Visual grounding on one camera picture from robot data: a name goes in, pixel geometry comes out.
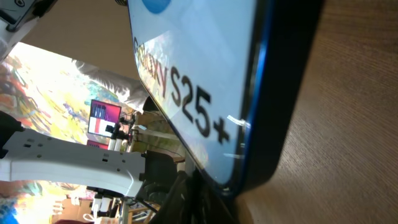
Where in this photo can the colourful wall painting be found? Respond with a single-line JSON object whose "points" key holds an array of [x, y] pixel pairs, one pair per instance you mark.
{"points": [[45, 92]]}

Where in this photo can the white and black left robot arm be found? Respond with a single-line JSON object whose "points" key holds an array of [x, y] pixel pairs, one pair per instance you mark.
{"points": [[29, 155]]}

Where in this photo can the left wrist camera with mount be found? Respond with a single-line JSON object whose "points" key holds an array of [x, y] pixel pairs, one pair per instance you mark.
{"points": [[18, 17]]}

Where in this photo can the computer monitor in background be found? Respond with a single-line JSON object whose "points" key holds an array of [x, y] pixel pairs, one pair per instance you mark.
{"points": [[103, 118]]}

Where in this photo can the blue screen Galaxy smartphone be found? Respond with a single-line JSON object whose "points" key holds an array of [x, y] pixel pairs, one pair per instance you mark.
{"points": [[226, 75]]}

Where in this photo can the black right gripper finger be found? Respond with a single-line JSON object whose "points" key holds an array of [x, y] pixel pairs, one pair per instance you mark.
{"points": [[190, 200]]}

